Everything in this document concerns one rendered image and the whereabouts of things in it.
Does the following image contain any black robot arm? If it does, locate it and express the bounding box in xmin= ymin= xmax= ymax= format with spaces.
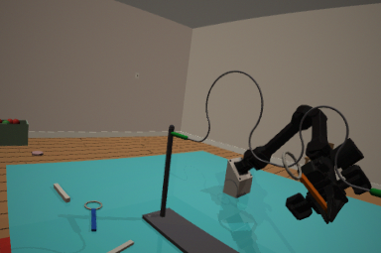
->
xmin=234 ymin=105 xmax=364 ymax=185

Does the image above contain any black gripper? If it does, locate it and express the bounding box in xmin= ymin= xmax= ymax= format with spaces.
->
xmin=285 ymin=165 xmax=372 ymax=224

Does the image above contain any grey loop with blue handle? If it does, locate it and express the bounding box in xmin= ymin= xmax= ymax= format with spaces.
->
xmin=84 ymin=200 xmax=102 ymax=232

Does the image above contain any grey rectangular bar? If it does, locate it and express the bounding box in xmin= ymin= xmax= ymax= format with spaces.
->
xmin=54 ymin=184 xmax=70 ymax=203

